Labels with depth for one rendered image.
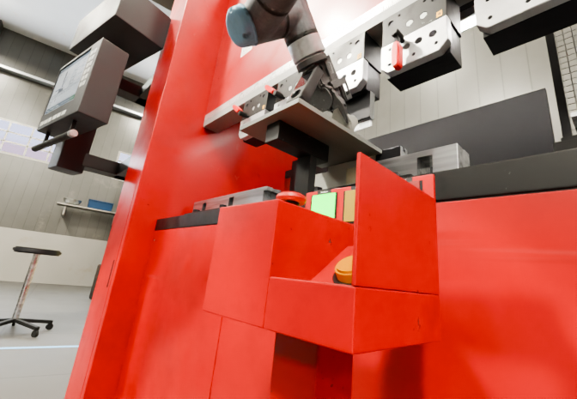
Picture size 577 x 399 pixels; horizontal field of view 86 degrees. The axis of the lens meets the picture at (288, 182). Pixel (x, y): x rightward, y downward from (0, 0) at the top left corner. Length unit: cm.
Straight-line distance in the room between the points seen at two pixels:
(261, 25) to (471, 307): 56
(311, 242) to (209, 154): 121
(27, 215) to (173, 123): 787
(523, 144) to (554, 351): 83
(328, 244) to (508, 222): 22
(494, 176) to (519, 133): 74
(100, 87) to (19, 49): 888
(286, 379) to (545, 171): 36
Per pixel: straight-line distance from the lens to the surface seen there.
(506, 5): 74
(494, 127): 123
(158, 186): 138
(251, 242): 33
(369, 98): 82
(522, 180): 46
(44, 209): 918
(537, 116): 122
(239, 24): 65
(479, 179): 47
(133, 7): 183
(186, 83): 158
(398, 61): 73
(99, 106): 153
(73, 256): 911
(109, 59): 162
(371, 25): 92
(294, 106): 55
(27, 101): 984
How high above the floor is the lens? 71
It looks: 17 degrees up
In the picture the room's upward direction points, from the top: 6 degrees clockwise
